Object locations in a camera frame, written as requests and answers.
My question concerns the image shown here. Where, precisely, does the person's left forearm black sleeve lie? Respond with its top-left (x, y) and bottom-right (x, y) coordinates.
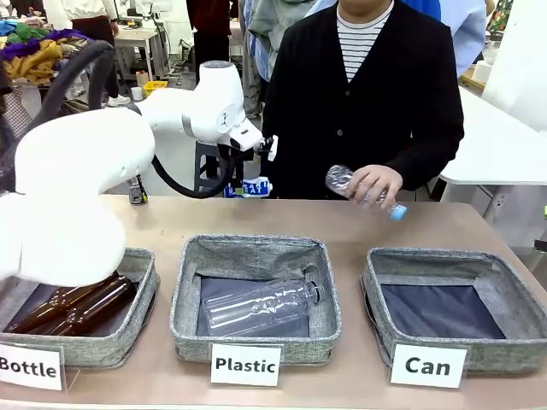
top-left (384, 102), bottom-right (466, 193)

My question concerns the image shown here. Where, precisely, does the white side table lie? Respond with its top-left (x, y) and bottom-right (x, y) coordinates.
top-left (438, 84), bottom-right (547, 223)

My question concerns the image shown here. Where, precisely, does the bystander in dark clothes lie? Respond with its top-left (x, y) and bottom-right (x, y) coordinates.
top-left (185, 0), bottom-right (240, 69)

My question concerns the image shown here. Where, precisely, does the yellow plastic crate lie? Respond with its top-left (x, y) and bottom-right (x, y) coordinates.
top-left (143, 79), bottom-right (169, 98)

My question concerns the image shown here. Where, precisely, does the person's left hand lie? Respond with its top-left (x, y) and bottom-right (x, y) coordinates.
top-left (347, 164), bottom-right (404, 209)

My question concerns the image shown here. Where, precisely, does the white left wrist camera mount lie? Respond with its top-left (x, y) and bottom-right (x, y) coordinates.
top-left (255, 133), bottom-right (280, 163)

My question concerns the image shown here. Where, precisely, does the white label Plastic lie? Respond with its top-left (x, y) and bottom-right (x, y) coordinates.
top-left (209, 342), bottom-right (284, 388)

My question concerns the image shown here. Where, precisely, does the person in black cardigan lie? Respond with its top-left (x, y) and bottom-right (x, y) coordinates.
top-left (261, 0), bottom-right (466, 202)

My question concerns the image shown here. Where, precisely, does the clear plastic bottle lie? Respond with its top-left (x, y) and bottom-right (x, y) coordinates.
top-left (201, 276), bottom-right (322, 338)

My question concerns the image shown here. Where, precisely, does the brown glass bottle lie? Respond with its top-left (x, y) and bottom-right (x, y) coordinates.
top-left (4, 272), bottom-right (134, 335)
top-left (37, 279), bottom-right (138, 337)

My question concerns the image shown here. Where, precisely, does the white label Can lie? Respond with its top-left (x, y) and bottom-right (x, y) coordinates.
top-left (389, 343), bottom-right (468, 390)

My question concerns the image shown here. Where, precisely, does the white label Bottle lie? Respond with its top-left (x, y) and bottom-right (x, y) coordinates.
top-left (0, 342), bottom-right (66, 392)

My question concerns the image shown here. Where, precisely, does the crushed clear bottle blue cap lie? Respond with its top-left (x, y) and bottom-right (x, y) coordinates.
top-left (325, 164), bottom-right (409, 222)

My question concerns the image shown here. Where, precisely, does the bystander in grey jacket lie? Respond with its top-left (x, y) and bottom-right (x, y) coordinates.
top-left (238, 0), bottom-right (320, 120)

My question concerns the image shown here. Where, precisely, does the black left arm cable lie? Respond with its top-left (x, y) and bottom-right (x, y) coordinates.
top-left (0, 39), bottom-right (238, 200)

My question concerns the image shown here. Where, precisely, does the grey fabric basket bottle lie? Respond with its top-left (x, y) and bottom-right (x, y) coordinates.
top-left (0, 246), bottom-right (162, 370)

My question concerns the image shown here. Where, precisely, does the black drink can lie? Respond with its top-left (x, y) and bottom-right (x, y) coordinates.
top-left (126, 173), bottom-right (150, 207)

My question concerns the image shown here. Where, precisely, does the grey plastic stool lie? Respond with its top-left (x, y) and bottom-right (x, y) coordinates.
top-left (193, 139), bottom-right (247, 194)

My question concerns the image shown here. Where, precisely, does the pile of colourful clothes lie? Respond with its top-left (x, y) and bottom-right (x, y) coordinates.
top-left (0, 17), bottom-right (93, 85)

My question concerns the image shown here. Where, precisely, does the grey fabric basket can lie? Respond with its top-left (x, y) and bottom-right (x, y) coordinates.
top-left (360, 246), bottom-right (547, 374)

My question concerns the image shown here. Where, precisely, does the bystander in blue shirt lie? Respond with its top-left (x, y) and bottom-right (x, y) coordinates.
top-left (403, 0), bottom-right (489, 79)

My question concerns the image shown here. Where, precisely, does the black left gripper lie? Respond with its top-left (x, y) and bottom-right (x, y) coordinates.
top-left (220, 143), bottom-right (256, 174)

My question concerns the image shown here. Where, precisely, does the bystander in white top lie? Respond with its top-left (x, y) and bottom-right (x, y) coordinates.
top-left (41, 0), bottom-right (132, 108)

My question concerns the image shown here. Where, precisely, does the beige background workbench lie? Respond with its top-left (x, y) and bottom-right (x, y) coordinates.
top-left (113, 28), bottom-right (160, 85)

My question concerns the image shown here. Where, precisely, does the grey fabric basket plastic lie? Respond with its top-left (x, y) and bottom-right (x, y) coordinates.
top-left (168, 233), bottom-right (344, 366)

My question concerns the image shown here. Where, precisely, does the crushed blue white can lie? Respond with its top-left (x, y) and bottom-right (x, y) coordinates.
top-left (223, 175), bottom-right (274, 199)

